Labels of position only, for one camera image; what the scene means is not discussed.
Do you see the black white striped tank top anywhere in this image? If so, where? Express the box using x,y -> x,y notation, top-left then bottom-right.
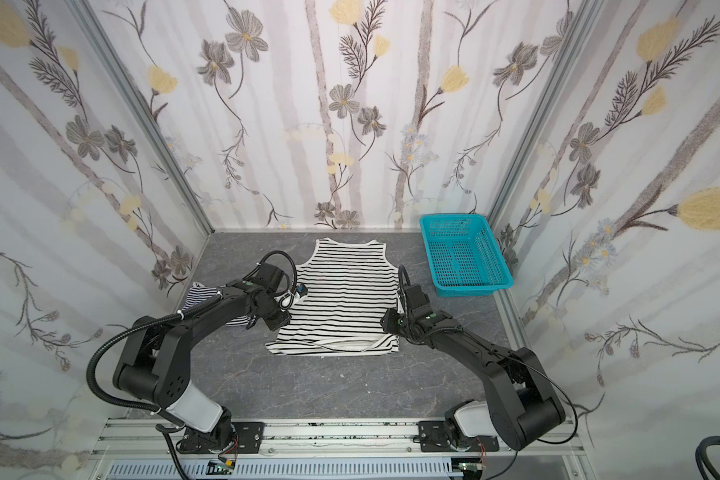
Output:
265,237 -> 401,358

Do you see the blue white striped tank top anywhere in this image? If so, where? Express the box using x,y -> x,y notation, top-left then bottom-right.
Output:
181,282 -> 249,327

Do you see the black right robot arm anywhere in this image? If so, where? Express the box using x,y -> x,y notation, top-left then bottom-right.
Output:
381,266 -> 579,451

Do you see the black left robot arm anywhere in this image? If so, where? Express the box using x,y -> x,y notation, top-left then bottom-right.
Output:
86,257 -> 308,455

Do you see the teal plastic basket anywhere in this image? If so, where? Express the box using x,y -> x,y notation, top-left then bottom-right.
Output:
419,214 -> 514,297

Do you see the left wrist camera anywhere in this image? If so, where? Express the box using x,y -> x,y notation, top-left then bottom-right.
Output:
278,283 -> 308,310

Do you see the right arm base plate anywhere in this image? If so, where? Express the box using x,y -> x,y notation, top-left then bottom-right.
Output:
415,420 -> 500,453

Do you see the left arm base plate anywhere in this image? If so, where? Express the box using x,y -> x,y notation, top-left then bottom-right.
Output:
176,420 -> 265,455

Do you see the white slotted cable duct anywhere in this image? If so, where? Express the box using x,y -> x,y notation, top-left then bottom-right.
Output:
106,458 -> 464,480

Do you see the left corrugated black cable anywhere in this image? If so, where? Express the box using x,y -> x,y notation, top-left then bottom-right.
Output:
86,311 -> 187,415

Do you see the aluminium mounting rail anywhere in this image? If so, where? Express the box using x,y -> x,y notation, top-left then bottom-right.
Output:
89,418 -> 589,470

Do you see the black cable bottom right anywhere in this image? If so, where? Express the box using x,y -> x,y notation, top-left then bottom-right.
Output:
694,435 -> 720,480

